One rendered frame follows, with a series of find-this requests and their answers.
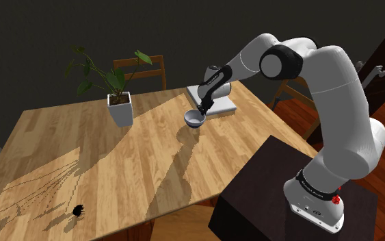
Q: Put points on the wooden table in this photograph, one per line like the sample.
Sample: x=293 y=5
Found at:
x=112 y=173

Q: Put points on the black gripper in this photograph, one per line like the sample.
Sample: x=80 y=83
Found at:
x=206 y=104

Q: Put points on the grey-blue bowl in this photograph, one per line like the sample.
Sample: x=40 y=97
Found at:
x=194 y=120

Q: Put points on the wooden chair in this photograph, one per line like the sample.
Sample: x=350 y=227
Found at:
x=295 y=93
x=152 y=74

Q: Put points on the dark robot stand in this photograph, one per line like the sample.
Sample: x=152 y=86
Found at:
x=255 y=200

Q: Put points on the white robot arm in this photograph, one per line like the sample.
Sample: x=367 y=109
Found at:
x=335 y=100

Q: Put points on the grey wrench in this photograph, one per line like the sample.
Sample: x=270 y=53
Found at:
x=376 y=72

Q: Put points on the green plant in white pot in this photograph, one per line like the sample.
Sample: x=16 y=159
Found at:
x=120 y=108

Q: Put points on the small black object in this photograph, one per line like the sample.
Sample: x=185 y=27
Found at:
x=78 y=210

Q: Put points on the white flat slab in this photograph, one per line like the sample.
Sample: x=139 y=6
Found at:
x=224 y=106

